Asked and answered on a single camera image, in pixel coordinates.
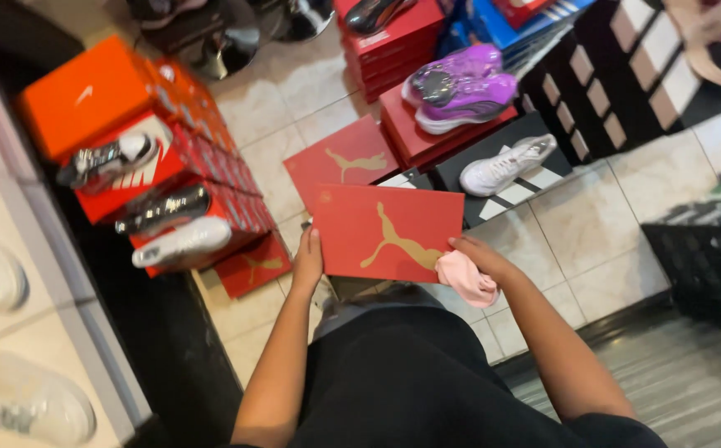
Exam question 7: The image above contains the person's left hand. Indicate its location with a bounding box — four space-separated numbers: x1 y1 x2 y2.
290 228 324 295

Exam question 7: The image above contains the person's right hand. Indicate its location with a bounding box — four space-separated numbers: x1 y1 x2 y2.
448 235 527 291

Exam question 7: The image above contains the pink cloth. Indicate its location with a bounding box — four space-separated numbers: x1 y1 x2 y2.
434 249 500 309

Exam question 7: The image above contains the red shoe box gold logo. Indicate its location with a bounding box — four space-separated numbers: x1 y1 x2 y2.
312 184 465 284
282 114 401 215
214 230 293 300

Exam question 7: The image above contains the black box with white stripes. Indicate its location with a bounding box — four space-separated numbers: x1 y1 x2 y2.
378 111 574 229

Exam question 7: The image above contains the stack of red white shoe boxes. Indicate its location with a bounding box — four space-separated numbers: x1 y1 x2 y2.
62 56 278 279

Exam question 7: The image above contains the low stack of red boxes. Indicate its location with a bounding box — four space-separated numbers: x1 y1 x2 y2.
379 84 519 173

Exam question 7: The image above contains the purple wrapped sneaker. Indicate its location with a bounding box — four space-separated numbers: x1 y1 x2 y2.
414 73 519 136
401 44 505 110

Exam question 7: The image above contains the stack of black labelled boxes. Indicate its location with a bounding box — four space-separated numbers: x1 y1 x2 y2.
519 0 709 168

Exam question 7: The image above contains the black plastic crate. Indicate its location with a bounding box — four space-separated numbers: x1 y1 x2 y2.
640 198 721 337

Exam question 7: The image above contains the black white wrapped sneaker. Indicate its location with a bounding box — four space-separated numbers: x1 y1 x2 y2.
56 132 160 190

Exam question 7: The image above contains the tall stack of red boxes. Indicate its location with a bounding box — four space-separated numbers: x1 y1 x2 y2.
333 0 447 105

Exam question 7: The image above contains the stack of blue shoe boxes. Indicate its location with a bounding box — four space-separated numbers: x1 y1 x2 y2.
438 0 597 78

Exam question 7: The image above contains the chrome stool base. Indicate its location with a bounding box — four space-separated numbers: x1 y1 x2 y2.
125 0 336 82

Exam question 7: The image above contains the black red wrapped sneaker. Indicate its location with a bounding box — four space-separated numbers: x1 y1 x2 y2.
344 0 418 36

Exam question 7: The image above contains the orange shoe box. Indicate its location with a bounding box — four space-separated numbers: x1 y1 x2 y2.
16 35 168 164

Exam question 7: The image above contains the white shelf with white sneakers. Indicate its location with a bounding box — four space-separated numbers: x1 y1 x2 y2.
0 19 153 448

